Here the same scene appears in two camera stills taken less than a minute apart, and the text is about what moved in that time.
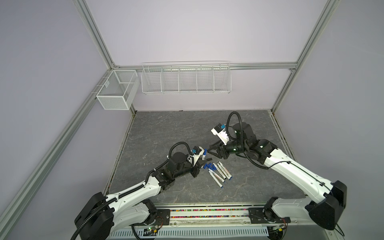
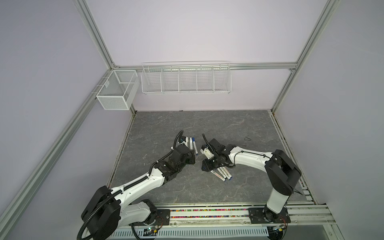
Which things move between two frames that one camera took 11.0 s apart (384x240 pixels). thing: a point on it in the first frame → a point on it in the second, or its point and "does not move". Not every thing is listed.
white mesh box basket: [120, 91] does not move
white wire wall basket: [187, 77] does not move
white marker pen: [204, 154] → [194, 142]
